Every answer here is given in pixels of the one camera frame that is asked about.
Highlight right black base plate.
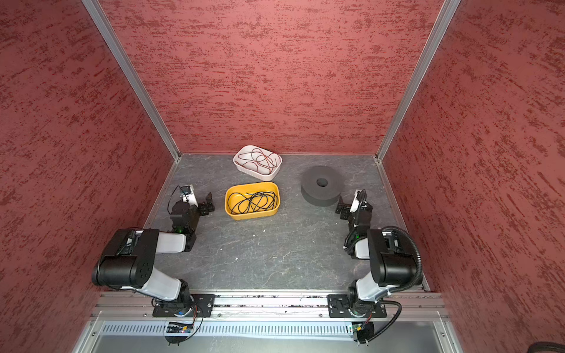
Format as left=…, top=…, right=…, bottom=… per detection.
left=327, top=294, right=387, bottom=319

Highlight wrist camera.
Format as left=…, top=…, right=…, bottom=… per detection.
left=350, top=189, right=367, bottom=213
left=180, top=185, right=198, bottom=206

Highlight black cable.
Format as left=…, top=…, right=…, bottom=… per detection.
left=227, top=190, right=279, bottom=216

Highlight aluminium mounting rail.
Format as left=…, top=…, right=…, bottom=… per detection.
left=88, top=290, right=450, bottom=322

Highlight yellow plastic tray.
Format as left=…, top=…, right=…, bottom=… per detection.
left=225, top=182, right=281, bottom=221

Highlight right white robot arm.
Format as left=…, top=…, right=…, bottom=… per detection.
left=335, top=199, right=422, bottom=318

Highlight right aluminium corner post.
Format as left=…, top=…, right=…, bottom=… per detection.
left=376, top=0, right=461, bottom=163

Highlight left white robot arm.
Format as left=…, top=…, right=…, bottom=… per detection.
left=91, top=194, right=216, bottom=318

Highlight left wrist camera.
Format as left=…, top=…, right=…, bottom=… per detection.
left=180, top=185, right=198, bottom=206

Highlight red cable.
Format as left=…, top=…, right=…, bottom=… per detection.
left=238, top=148, right=279, bottom=174

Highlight left aluminium corner post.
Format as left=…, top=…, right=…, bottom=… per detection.
left=82, top=0, right=182, bottom=163

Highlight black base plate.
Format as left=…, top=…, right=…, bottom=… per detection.
left=327, top=294, right=387, bottom=319
left=152, top=294, right=216, bottom=319

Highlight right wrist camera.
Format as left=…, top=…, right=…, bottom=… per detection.
left=350, top=189, right=367, bottom=213

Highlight dark grey cable spool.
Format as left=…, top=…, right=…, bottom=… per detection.
left=301, top=166, right=345, bottom=207

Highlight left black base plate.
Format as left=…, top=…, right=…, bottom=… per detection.
left=152, top=294, right=216, bottom=319

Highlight aluminium corner post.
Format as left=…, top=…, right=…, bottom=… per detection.
left=82, top=0, right=182, bottom=163
left=376, top=0, right=461, bottom=163

